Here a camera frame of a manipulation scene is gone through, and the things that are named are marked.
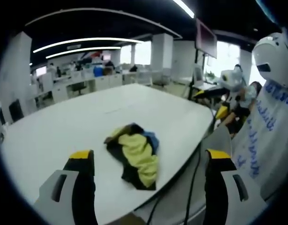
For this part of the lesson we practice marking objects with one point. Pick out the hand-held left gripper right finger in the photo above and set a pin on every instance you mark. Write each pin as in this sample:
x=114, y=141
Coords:
x=216, y=178

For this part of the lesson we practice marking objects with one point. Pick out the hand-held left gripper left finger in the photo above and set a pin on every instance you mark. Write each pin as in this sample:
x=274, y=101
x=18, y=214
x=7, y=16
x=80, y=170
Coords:
x=85, y=173

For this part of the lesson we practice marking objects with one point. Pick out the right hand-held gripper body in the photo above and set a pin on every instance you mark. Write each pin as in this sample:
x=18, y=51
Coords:
x=231, y=77

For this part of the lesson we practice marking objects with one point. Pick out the yellow black blue garment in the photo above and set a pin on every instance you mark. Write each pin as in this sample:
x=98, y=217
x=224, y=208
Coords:
x=136, y=152

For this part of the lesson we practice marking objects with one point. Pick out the white worn chest device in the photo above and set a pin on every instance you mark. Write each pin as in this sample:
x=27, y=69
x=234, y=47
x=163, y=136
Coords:
x=272, y=61

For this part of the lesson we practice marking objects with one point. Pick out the hanging dark monitor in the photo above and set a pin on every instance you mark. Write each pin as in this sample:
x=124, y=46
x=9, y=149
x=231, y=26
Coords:
x=205, y=38

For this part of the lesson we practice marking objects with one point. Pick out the person's white printed shirt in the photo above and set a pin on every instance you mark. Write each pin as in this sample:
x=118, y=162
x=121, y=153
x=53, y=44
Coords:
x=263, y=140

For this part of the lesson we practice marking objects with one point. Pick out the straight ceiling strip light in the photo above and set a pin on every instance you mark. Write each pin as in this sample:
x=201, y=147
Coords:
x=184, y=8

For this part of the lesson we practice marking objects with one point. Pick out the black office chair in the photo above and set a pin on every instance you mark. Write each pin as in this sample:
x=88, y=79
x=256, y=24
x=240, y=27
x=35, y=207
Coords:
x=16, y=110
x=78, y=88

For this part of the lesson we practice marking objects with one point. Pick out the row of white office desks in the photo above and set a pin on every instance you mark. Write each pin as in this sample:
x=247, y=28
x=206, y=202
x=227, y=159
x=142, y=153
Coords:
x=87, y=82

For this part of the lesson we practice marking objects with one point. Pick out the blue container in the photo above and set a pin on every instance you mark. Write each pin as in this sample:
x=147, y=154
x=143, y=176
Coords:
x=98, y=71

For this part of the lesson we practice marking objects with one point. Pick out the short ceiling strip light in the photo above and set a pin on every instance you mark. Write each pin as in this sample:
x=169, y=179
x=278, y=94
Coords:
x=83, y=51

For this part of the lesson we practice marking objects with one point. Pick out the long ceiling strip light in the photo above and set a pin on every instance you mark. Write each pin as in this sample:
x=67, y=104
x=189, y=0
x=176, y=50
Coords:
x=87, y=42

